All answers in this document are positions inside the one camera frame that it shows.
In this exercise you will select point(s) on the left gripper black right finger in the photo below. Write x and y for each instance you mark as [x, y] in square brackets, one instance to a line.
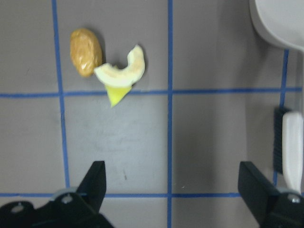
[258, 193]

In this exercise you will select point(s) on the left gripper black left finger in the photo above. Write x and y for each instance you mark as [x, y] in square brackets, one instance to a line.
[93, 186]

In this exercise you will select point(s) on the beige hand brush black bristles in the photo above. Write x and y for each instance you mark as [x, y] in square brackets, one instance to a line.
[288, 151]

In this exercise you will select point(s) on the yellow wedge trash piece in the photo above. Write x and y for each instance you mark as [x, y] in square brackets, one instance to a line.
[115, 95]

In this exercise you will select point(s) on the pale curved peel trash piece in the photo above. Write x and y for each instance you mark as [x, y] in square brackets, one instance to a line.
[126, 77]

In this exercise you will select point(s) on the brown potato-like trash piece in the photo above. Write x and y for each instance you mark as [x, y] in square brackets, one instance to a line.
[85, 51]

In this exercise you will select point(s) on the beige plastic dustpan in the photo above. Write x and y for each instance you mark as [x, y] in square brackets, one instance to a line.
[279, 22]

